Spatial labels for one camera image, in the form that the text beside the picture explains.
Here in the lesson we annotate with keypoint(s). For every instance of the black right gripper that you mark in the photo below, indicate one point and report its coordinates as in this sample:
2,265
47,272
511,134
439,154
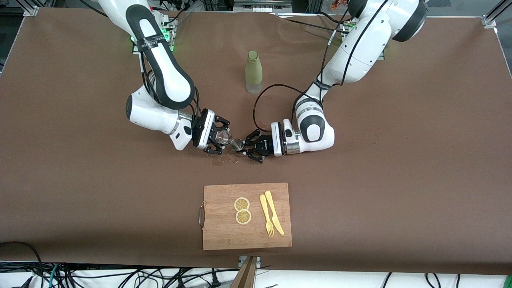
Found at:
212,127

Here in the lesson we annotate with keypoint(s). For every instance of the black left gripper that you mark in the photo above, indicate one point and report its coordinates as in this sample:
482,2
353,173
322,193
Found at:
264,146

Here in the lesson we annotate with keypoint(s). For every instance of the clear glass measuring cup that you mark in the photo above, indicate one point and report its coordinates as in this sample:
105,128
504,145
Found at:
223,138

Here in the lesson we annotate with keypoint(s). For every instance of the steel double jigger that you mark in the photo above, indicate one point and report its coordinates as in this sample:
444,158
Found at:
236,144

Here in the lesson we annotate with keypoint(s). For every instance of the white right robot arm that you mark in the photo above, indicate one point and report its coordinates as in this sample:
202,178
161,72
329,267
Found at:
148,116

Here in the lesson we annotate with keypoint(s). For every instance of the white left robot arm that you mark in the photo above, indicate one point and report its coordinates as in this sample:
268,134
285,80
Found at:
360,52

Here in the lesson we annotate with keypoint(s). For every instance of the small liquid spill puddle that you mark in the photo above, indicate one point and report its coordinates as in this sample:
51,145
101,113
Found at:
262,124

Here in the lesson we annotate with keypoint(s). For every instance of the scattered liquid spill puddle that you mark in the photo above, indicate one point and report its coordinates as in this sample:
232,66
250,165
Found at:
218,162

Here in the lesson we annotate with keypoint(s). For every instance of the lemon slice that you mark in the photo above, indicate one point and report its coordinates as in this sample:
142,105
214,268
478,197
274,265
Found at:
243,217
242,204

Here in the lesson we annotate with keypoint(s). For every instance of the yellow plastic fork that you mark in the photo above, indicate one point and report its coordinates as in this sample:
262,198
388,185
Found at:
265,212

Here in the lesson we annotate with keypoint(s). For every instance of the yellow plastic knife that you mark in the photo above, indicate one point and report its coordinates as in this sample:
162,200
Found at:
274,212

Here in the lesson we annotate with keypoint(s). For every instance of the green sleeved glass bottle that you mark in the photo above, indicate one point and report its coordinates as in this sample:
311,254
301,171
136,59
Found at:
253,72

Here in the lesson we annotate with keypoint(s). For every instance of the wooden cutting board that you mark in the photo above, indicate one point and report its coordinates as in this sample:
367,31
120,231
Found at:
224,232

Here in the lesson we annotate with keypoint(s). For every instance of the grey power strip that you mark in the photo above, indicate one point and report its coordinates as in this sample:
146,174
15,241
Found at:
260,7

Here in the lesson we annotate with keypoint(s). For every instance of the brown table cover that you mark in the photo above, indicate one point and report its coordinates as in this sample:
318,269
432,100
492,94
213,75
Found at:
400,192

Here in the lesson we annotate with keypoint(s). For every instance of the metal bracket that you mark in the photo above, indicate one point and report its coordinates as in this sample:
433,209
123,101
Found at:
241,260

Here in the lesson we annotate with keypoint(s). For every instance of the aluminium frame profile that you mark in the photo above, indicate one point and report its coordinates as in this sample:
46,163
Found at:
494,16
31,11

